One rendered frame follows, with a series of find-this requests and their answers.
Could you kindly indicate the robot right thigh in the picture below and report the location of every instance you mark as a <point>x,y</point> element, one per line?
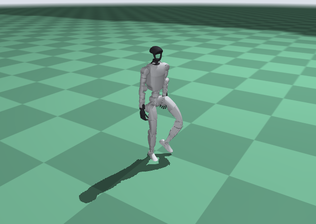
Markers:
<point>152,117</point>

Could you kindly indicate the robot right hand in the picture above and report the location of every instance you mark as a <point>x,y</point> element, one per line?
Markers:
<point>142,113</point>

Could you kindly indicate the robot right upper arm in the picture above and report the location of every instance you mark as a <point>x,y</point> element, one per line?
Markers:
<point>144,72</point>

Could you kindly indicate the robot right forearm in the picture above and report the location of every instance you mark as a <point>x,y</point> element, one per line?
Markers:
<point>141,97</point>

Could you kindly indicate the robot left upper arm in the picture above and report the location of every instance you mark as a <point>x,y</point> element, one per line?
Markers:
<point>166,80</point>

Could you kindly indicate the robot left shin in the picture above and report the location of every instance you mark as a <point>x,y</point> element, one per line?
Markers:
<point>173,132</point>

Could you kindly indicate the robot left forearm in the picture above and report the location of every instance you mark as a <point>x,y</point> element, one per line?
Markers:
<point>164,91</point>

